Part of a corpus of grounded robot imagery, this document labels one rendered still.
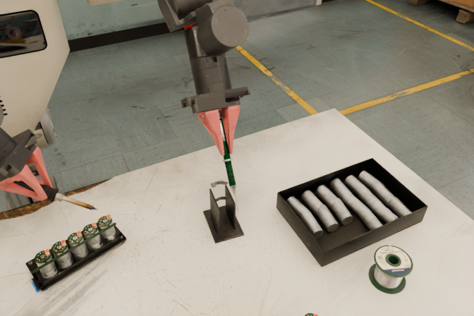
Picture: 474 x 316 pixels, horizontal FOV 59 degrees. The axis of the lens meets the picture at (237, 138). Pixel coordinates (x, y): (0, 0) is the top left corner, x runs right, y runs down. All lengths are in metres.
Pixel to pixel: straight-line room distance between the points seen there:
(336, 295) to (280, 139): 0.43
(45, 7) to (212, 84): 0.43
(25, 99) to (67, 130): 1.49
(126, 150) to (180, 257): 1.50
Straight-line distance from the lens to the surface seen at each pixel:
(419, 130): 2.52
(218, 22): 0.59
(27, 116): 1.04
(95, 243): 0.80
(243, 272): 0.77
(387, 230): 0.84
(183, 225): 0.84
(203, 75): 0.65
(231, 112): 0.64
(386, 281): 0.78
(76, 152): 2.32
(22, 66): 0.98
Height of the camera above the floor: 1.38
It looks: 38 degrees down
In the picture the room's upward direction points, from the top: straight up
